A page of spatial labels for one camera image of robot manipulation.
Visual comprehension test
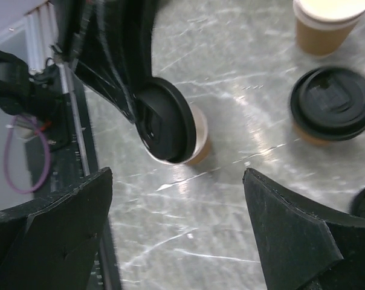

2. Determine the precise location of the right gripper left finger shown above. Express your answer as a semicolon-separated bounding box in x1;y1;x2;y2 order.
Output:
0;167;112;289

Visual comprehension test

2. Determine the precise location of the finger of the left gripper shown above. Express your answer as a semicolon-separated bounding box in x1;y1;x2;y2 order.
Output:
70;1;139;123
100;1;158;100

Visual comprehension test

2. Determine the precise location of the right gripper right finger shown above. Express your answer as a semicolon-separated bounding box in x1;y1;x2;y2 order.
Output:
243;168;365;289

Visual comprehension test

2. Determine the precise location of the black cup lid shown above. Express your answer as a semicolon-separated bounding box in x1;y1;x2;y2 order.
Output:
289;66;365;142
135;77;196;164

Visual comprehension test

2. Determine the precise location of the brown paper cup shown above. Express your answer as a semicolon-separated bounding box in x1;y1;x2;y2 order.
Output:
147;103;211;166
292;123;331;146

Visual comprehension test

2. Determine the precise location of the stack of brown paper cups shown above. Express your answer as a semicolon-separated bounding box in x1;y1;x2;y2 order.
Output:
292;0;365;57

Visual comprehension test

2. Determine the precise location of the aluminium rail frame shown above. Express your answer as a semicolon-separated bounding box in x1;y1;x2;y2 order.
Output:
24;1;90;176

